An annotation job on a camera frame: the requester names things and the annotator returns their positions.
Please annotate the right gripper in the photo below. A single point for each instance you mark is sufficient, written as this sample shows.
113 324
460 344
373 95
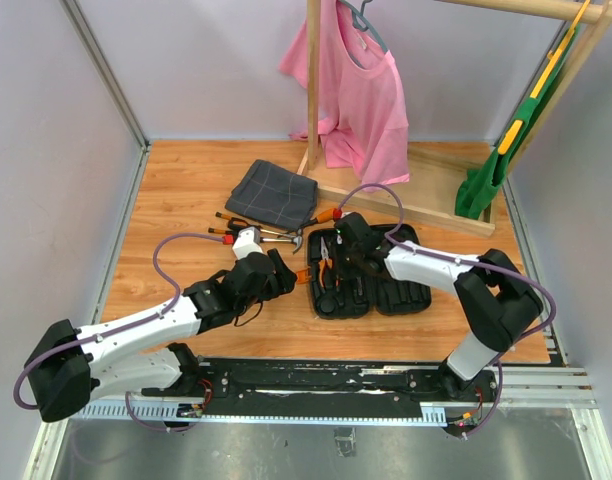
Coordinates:
339 247

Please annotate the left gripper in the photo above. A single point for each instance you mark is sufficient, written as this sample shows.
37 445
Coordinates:
282 280

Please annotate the orange handled pliers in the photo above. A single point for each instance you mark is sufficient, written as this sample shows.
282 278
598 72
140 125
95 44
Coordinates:
328 275

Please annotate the black plastic tool case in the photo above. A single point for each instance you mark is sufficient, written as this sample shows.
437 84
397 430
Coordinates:
340 289

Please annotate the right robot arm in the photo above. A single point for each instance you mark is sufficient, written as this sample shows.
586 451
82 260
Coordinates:
499 304

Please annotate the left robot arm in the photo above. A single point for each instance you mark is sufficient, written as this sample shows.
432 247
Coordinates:
72 366

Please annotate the orange black screwdriver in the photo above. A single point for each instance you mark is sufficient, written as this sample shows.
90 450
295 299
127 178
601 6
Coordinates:
328 215

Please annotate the claw hammer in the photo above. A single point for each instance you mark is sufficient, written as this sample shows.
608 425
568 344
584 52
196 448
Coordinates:
295 240

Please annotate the small black screwdriver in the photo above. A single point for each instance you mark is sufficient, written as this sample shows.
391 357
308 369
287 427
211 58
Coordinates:
222 232
233 223

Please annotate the grey folded cloth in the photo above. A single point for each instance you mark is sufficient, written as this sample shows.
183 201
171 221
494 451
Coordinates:
274 196

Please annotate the wooden clothes rack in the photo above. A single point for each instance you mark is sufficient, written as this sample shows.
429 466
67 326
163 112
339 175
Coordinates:
429 198

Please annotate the pink t-shirt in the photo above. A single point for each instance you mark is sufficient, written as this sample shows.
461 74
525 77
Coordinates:
364 123

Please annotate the green garment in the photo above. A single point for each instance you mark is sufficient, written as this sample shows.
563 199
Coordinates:
477 192

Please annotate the yellow clothes hanger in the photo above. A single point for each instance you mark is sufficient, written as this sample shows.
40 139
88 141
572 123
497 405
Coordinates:
528 107

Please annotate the teal clothes hanger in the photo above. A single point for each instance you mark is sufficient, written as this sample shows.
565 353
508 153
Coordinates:
368 30

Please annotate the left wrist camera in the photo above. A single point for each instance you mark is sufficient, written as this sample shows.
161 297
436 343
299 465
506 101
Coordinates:
248 241

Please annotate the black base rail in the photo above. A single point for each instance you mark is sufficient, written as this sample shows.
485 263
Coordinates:
322 391

